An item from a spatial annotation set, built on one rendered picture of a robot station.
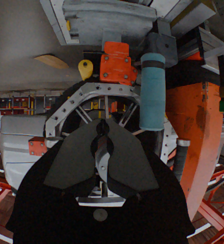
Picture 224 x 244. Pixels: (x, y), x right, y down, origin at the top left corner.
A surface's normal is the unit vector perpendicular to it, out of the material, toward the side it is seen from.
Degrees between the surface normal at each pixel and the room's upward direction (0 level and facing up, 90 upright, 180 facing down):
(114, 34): 90
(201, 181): 90
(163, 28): 90
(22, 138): 90
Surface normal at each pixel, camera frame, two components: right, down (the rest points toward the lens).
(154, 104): -0.21, 0.11
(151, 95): -0.41, 0.05
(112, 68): 0.13, 0.11
